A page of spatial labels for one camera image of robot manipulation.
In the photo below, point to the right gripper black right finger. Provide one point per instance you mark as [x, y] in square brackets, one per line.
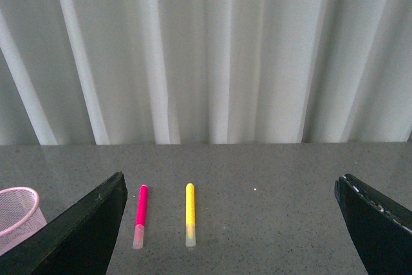
[379, 227]

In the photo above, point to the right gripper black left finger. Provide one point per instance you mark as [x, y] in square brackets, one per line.
[81, 240]

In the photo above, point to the pink highlighter pen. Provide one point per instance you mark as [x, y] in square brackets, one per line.
[141, 213]

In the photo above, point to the pink mesh cup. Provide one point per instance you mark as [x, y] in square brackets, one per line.
[21, 216]

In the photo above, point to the yellow highlighter pen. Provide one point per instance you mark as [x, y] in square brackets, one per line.
[190, 216]

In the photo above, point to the white curtain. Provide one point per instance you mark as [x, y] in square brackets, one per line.
[109, 72]

